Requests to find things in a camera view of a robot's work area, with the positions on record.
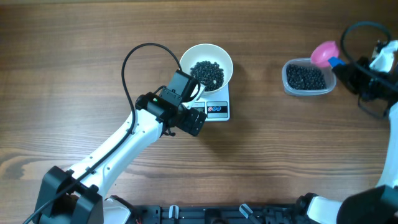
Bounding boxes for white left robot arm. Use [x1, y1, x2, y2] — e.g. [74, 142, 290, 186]
[27, 70, 206, 224]

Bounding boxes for white bowl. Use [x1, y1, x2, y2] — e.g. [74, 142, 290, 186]
[180, 44, 234, 95]

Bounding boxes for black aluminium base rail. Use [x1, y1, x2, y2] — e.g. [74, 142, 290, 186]
[128, 203, 312, 224]

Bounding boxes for clear plastic container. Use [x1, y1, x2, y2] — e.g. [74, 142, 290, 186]
[282, 58, 336, 96]

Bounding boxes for pink scoop with blue handle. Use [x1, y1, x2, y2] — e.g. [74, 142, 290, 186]
[310, 40, 345, 68]

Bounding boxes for black beans in bowl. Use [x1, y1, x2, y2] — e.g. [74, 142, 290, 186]
[190, 61, 224, 91]

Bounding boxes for white digital kitchen scale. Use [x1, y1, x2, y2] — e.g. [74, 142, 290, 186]
[192, 85, 230, 122]

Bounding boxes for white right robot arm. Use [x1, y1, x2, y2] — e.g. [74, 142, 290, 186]
[295, 57, 397, 223]

